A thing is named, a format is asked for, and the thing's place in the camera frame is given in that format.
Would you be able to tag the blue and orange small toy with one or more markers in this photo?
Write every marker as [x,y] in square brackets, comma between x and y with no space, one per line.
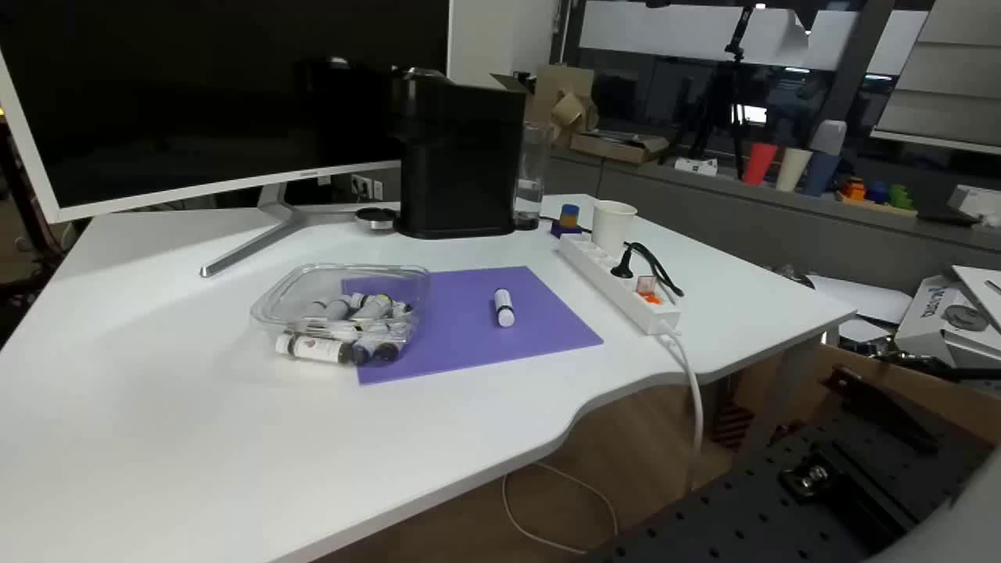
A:
[568,217]

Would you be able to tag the black coffee machine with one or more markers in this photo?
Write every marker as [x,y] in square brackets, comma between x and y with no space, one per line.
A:
[462,158]

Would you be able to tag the beige cup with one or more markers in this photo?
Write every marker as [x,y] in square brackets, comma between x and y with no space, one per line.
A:
[793,168]

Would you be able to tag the blue cup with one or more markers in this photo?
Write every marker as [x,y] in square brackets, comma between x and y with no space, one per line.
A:
[825,153]

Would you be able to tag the clear plastic storage box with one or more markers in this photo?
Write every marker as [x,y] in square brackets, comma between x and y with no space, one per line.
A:
[371,308]

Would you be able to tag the white bottle front of box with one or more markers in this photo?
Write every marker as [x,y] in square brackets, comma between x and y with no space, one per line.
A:
[313,349]

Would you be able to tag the black perforated board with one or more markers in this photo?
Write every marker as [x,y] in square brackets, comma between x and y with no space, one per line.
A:
[835,492]

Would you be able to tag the purple paper sheet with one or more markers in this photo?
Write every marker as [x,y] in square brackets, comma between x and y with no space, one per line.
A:
[457,326]

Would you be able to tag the white power strip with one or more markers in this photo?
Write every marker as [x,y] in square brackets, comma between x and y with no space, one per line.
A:
[596,268]

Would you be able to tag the cardboard box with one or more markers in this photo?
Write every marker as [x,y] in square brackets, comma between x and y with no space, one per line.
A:
[559,99]

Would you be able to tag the white bottle on purple sheet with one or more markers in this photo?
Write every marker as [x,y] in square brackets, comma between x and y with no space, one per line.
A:
[501,308]

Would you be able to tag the black camera tripod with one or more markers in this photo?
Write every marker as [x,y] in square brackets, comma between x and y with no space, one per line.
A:
[722,102]

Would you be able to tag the white curved computer monitor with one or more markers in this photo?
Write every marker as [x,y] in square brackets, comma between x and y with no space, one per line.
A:
[126,105]

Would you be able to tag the white paper cup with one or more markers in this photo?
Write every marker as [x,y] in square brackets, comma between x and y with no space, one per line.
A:
[610,223]

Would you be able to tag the small round black object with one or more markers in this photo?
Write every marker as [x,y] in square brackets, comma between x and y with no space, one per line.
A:
[376,219]

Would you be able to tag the red cup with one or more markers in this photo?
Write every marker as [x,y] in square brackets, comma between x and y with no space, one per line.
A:
[760,163]

